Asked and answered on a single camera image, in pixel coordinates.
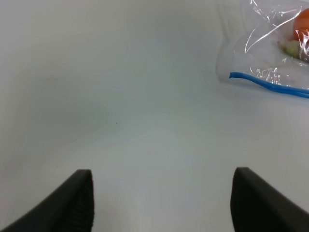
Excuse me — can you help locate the orange fruit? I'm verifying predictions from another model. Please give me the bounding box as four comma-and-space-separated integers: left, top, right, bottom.
293, 8, 309, 45

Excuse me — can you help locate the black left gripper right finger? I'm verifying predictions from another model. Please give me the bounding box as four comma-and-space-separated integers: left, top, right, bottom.
230, 167, 309, 232

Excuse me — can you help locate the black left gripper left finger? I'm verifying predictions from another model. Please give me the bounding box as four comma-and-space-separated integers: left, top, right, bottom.
1, 170, 94, 232

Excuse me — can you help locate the clear zip bag blue seal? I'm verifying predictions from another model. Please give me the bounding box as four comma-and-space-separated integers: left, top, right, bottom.
216, 0, 309, 98

